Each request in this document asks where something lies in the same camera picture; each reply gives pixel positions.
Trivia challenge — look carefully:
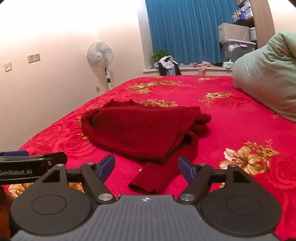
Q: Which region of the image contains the dark red knit sweater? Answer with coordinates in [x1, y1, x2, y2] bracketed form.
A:
[81, 99, 212, 194]

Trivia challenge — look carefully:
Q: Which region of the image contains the dark clothes pile on sill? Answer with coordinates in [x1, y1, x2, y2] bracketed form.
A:
[154, 55, 182, 76]

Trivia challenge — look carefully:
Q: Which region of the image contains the person's left hand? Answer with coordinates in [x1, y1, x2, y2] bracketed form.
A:
[0, 186, 15, 240]

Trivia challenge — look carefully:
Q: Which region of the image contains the red floral bed blanket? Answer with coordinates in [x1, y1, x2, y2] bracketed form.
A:
[3, 75, 296, 241]

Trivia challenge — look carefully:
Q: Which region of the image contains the pale green pillow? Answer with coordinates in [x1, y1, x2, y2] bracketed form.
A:
[232, 32, 295, 122]

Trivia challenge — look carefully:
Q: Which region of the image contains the tissue pack on sill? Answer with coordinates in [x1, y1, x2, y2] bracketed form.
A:
[222, 60, 234, 69]

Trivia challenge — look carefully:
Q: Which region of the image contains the pink cloth on sill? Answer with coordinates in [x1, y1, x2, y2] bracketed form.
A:
[193, 61, 213, 76]

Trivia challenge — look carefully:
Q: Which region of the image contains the white standing fan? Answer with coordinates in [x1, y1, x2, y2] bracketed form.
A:
[87, 41, 114, 90]

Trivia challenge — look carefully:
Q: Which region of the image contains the green potted plant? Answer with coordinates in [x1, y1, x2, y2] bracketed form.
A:
[151, 50, 170, 62]

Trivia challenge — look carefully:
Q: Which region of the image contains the grey cardboard box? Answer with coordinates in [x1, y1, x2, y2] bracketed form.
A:
[218, 23, 250, 43]

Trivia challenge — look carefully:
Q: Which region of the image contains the white tub on shelf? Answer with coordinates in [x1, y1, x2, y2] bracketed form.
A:
[249, 27, 257, 42]

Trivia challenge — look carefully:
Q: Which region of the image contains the blue curtain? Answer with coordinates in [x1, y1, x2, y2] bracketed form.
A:
[145, 0, 237, 64]

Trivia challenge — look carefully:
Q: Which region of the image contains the wooden shelf unit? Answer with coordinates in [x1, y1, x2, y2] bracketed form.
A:
[235, 0, 275, 48]

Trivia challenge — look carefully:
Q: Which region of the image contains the white wall switch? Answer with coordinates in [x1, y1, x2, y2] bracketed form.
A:
[4, 62, 12, 72]

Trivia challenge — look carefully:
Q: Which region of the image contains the double wall switch plate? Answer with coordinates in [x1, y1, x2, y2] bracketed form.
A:
[28, 53, 41, 63]

